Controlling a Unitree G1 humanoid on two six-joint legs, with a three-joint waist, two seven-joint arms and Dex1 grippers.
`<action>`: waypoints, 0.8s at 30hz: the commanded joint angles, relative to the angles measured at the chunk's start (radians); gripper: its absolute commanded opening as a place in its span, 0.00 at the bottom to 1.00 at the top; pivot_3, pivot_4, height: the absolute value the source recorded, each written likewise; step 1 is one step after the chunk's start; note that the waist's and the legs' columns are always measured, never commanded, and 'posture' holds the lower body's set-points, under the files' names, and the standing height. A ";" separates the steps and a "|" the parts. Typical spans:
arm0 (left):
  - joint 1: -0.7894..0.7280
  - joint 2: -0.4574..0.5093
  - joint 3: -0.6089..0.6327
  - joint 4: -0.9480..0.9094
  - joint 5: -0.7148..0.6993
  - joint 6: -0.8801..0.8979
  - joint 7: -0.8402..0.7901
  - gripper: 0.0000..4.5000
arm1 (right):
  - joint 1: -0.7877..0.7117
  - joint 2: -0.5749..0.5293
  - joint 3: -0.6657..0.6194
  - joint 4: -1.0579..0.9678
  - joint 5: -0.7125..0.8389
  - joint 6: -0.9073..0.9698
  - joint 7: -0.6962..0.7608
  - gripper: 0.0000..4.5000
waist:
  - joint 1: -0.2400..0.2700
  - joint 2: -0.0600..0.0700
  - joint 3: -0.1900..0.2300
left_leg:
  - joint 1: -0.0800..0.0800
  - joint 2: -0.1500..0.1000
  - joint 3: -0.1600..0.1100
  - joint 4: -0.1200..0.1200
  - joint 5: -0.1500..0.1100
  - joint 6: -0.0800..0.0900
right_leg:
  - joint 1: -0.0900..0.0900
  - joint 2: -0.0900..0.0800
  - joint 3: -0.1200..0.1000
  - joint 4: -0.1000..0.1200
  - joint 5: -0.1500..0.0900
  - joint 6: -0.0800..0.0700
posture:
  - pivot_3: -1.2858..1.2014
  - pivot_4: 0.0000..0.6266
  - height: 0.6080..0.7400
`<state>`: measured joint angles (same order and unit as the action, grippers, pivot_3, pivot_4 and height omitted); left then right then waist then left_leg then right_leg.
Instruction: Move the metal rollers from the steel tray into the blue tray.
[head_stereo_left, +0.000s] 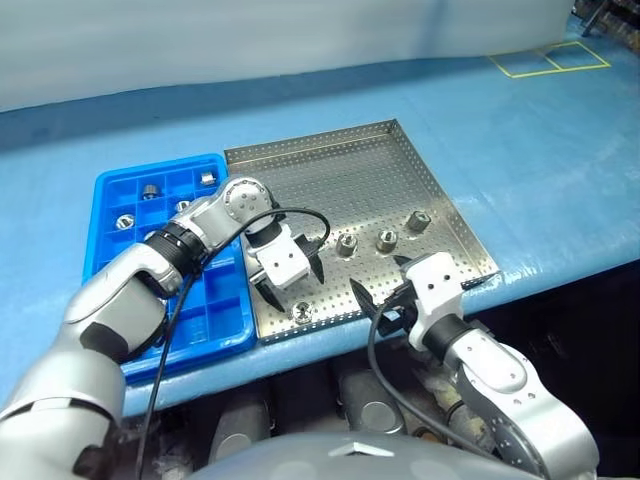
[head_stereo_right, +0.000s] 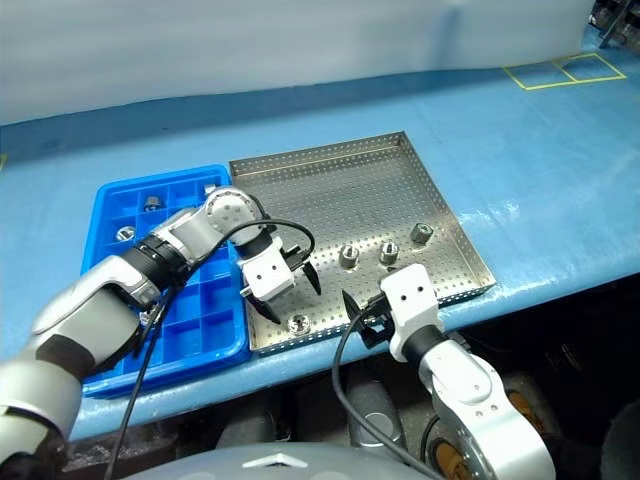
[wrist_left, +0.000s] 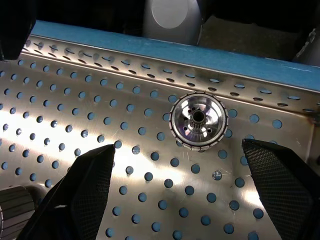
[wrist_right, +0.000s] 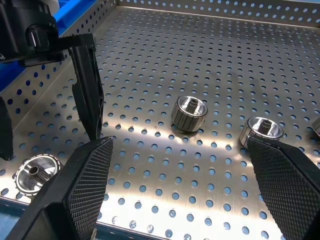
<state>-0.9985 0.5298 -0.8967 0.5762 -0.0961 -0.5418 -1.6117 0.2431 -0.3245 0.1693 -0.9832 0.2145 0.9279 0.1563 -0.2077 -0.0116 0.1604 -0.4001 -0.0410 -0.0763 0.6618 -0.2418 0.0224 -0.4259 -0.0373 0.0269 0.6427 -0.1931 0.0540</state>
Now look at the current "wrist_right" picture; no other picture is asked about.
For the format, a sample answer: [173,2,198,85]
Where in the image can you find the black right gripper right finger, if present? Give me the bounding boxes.
[246,136,320,240]

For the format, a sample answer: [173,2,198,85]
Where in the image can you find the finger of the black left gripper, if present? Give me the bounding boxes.
[67,33,105,141]
[0,96,14,161]

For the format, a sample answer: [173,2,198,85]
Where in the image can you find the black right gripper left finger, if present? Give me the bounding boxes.
[0,136,115,240]

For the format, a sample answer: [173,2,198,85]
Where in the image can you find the blue plastic tray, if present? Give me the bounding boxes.
[0,0,89,92]

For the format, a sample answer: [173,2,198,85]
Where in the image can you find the perforated steel tray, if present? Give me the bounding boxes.
[0,0,320,240]

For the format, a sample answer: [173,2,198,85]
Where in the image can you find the grooved metal roller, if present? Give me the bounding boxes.
[11,154,63,199]
[170,95,209,134]
[310,118,320,139]
[238,116,285,151]

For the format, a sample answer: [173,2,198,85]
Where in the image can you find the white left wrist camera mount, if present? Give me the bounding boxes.
[39,0,60,13]

